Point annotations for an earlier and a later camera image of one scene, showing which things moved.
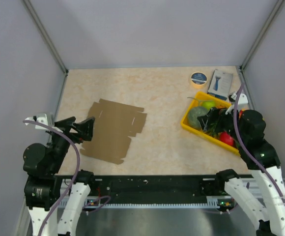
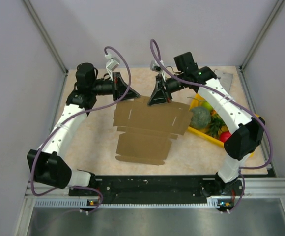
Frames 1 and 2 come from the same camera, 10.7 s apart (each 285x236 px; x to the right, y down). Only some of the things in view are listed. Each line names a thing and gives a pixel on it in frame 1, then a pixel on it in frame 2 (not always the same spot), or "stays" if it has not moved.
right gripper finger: (211, 120) to (169, 97)
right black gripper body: (228, 124) to (171, 85)
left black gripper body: (59, 143) to (116, 85)
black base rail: (159, 190) stays
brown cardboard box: (114, 124) to (144, 131)
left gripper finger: (65, 125) to (131, 94)
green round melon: (193, 113) stays
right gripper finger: (224, 111) to (158, 96)
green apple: (208, 104) stays
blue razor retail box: (220, 84) stays
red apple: (225, 138) stays
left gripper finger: (84, 128) to (123, 98)
